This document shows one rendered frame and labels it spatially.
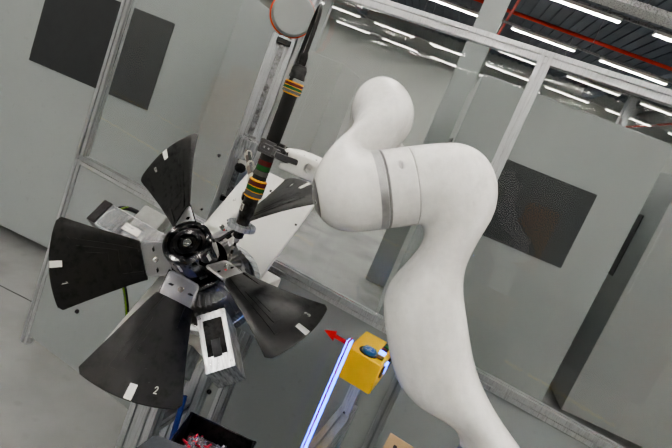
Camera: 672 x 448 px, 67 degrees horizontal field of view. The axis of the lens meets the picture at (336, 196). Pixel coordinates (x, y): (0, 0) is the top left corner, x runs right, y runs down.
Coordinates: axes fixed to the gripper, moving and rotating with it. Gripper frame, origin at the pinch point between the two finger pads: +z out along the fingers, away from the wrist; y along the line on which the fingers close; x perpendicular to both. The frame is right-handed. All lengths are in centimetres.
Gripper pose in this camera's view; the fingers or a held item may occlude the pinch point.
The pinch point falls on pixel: (271, 147)
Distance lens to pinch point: 118.1
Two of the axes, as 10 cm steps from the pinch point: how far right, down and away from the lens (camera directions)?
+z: -8.6, -4.1, 3.1
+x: 3.7, -9.1, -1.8
